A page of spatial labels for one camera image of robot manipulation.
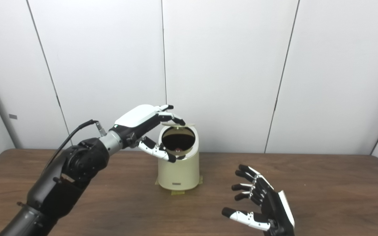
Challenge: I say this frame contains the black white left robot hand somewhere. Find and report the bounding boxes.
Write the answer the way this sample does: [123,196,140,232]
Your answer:
[112,104,186,163]

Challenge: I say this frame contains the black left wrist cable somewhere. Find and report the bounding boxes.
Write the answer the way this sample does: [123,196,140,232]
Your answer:
[45,120,107,171]

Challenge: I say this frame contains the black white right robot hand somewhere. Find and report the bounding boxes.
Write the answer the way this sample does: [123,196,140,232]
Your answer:
[221,164,295,236]

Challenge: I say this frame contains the cream-colored bin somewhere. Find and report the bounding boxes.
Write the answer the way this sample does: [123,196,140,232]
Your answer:
[158,125,200,190]

